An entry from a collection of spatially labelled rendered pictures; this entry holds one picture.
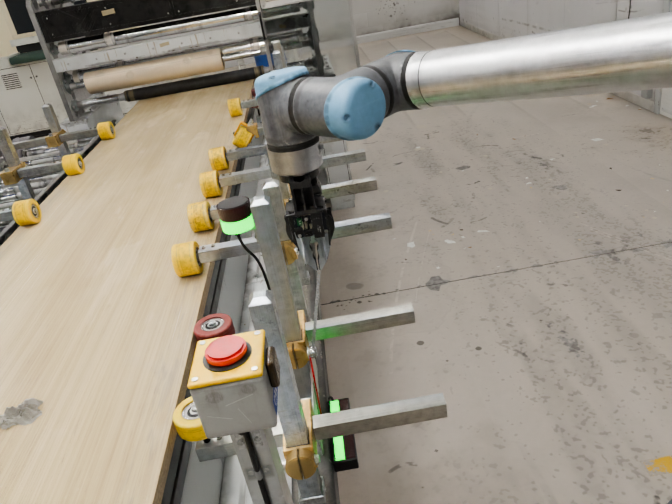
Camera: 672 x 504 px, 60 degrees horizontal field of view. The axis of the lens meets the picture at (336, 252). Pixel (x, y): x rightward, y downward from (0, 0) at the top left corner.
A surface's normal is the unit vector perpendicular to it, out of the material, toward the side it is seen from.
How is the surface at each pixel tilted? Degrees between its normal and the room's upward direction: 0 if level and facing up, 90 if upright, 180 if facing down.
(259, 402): 90
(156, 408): 0
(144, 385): 0
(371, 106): 90
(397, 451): 0
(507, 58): 58
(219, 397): 90
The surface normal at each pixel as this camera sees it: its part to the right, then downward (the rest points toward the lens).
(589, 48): -0.68, -0.09
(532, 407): -0.16, -0.87
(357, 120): 0.69, 0.24
